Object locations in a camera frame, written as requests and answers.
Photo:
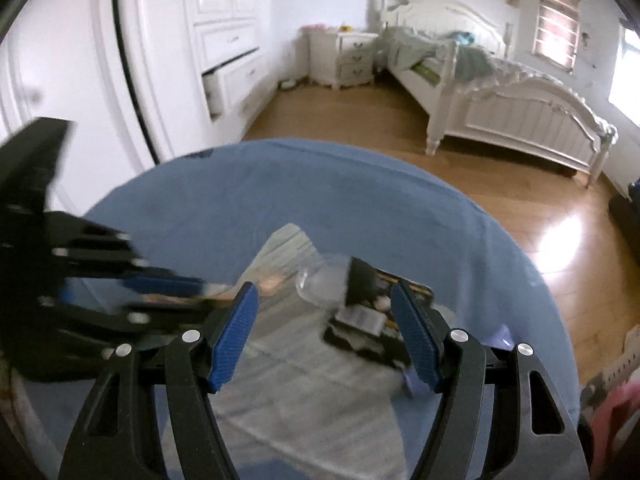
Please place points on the pink grey desk chair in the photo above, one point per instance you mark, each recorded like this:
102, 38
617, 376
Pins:
610, 411

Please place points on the white nightstand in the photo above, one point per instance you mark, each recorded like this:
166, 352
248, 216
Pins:
339, 59

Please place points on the white wooden bed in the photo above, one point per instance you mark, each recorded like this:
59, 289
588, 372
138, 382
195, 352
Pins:
454, 62

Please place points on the blue round table cloth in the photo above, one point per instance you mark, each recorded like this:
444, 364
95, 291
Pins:
208, 214

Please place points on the black battery blister card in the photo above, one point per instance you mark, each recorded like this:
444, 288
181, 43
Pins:
363, 323

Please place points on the white wardrobe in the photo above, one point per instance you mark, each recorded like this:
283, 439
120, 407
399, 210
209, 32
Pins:
140, 81

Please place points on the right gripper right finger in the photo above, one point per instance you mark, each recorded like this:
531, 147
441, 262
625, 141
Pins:
508, 393

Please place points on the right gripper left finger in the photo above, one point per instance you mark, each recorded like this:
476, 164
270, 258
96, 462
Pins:
143, 393

